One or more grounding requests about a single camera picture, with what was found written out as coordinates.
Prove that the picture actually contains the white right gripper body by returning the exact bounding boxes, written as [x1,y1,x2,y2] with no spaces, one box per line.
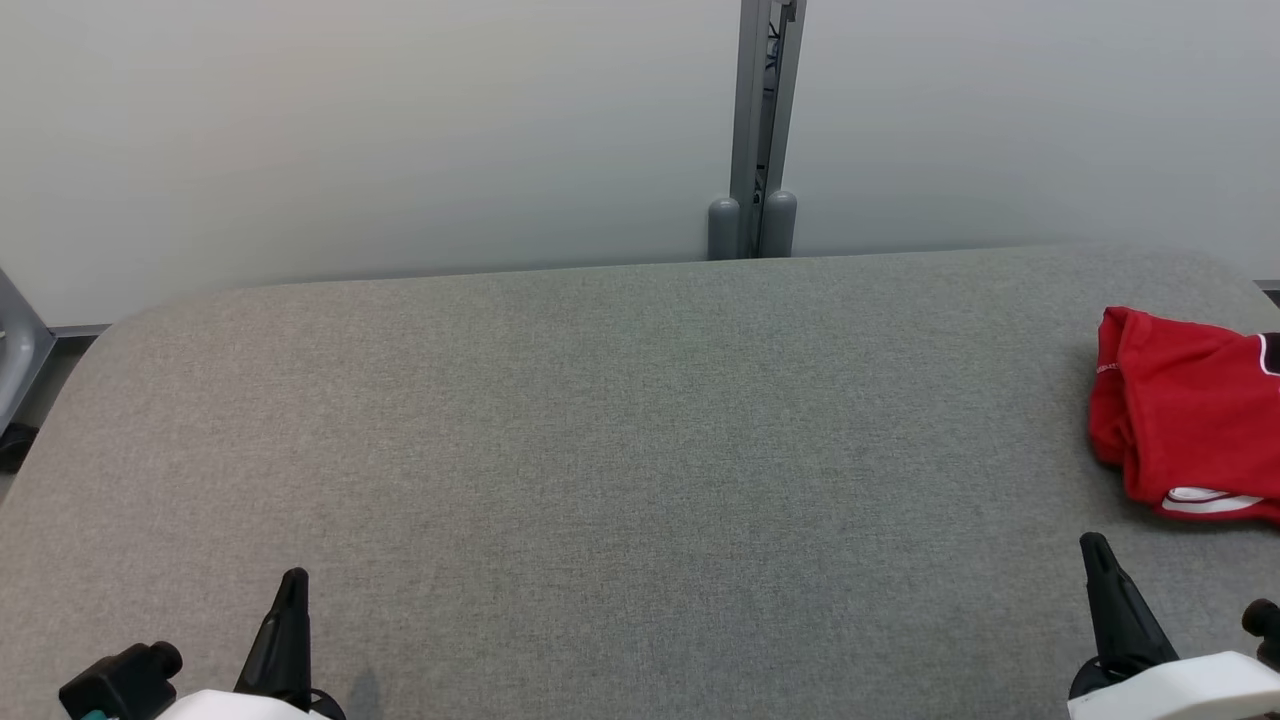
[1066,650,1280,720]

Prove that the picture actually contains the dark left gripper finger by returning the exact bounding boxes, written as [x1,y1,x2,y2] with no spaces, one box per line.
[275,568,314,707]
[234,568,298,700]

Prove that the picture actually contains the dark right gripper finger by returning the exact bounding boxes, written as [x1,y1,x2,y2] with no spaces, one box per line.
[1094,533,1180,667]
[1080,533,1137,674]

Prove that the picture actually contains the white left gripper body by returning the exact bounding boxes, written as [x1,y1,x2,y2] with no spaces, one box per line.
[148,688,346,720]

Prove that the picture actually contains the red jersey shirt white sleeves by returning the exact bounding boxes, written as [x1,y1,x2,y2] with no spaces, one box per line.
[1088,306,1280,526]

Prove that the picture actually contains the grey chair leg with caster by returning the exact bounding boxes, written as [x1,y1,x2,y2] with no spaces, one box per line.
[0,268,56,473]

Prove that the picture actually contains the grey cylinder post foot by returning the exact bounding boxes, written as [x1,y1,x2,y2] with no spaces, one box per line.
[760,190,799,259]
[707,197,742,261]

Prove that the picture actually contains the grey metal upright post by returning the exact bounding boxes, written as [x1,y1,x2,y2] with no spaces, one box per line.
[730,0,807,259]

